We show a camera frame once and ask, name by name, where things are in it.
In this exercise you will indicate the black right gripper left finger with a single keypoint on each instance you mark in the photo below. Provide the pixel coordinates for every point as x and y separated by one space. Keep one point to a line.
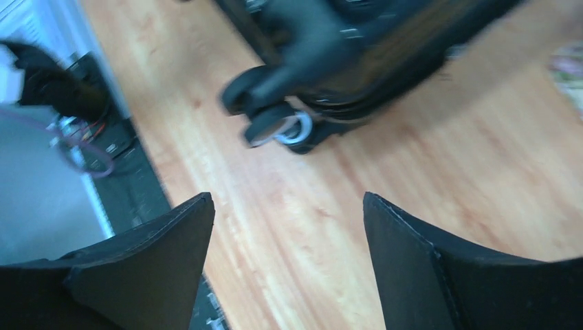
144 278

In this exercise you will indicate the floral placemat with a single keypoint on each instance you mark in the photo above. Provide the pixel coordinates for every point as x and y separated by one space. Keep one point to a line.
565 69

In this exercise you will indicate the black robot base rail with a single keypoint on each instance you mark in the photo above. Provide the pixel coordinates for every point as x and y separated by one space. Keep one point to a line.
132 194

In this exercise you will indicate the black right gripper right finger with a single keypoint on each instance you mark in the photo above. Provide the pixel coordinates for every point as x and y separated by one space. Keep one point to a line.
429 278

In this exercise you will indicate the black white space suitcase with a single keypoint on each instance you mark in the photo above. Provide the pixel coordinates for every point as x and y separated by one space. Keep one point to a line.
327 67

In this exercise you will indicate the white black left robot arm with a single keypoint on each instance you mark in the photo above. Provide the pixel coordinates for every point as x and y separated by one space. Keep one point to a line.
47 83

